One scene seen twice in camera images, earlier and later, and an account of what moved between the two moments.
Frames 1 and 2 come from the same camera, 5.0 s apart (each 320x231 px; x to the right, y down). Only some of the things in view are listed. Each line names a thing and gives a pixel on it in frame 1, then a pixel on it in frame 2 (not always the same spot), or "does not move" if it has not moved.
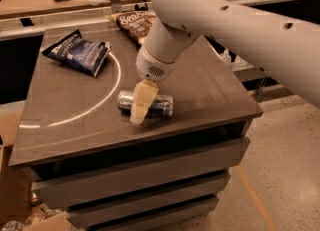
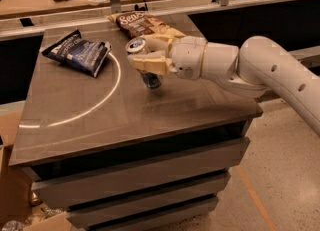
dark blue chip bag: x=77 y=52 does not move
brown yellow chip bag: x=136 y=24 does not move
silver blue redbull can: x=163 y=105 to x=136 y=45
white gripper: x=151 y=66 to x=189 y=57
